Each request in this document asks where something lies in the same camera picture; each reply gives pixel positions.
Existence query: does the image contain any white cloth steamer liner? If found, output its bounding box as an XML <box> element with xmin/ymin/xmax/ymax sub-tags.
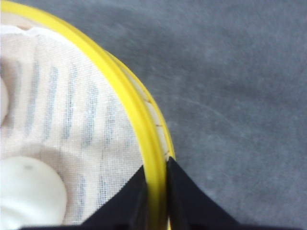
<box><xmin>0</xmin><ymin>12</ymin><xmax>142</xmax><ymax>225</ymax></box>

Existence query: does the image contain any bamboo steamer basket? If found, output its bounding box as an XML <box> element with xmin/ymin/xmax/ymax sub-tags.
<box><xmin>1</xmin><ymin>0</ymin><xmax>174</xmax><ymax>230</ymax></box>

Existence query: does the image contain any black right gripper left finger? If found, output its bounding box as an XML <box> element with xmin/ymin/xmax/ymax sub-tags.
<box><xmin>81</xmin><ymin>165</ymin><xmax>147</xmax><ymax>230</ymax></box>

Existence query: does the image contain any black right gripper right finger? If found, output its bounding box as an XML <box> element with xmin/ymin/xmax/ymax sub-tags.
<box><xmin>166</xmin><ymin>157</ymin><xmax>243</xmax><ymax>230</ymax></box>

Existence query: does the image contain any white bun back right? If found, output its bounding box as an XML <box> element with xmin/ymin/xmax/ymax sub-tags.
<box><xmin>0</xmin><ymin>78</ymin><xmax>10</xmax><ymax>125</ymax></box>

